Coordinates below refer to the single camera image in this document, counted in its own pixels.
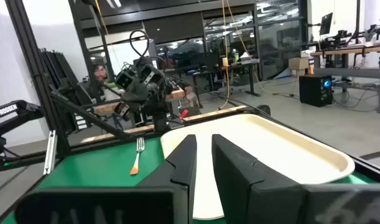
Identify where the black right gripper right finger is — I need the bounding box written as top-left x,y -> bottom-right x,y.
211,134 -> 305,224

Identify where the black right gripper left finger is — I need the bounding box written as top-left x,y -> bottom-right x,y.
136,134 -> 198,224

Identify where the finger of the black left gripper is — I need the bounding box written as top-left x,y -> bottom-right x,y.
114,68 -> 137,91
142,63 -> 165,88

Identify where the fork with orange handle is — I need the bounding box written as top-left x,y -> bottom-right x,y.
129,137 -> 146,176

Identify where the beige plastic tray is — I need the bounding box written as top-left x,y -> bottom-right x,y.
160,113 -> 356,221

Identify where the person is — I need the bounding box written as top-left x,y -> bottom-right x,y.
93,63 -> 109,82

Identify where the stack of black frames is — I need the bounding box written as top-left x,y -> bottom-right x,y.
39,48 -> 91,106

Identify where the green table mat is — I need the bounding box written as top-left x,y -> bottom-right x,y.
0,136 -> 380,224

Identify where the black office desk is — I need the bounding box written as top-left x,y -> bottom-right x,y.
192,60 -> 261,98

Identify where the black computer tower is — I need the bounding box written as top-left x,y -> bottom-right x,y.
299,73 -> 334,108

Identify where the cardboard box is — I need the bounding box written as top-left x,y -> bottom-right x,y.
288,57 -> 310,77

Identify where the grey desk with wooden top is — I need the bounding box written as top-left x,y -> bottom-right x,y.
310,44 -> 380,114

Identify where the black computer monitor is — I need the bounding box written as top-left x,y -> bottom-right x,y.
319,12 -> 334,36

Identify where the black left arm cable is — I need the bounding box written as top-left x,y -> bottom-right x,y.
129,29 -> 151,60

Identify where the orange hanging cable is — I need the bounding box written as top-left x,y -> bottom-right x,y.
220,0 -> 233,110

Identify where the silver metal bracket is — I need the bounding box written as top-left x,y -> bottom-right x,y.
42,129 -> 58,175

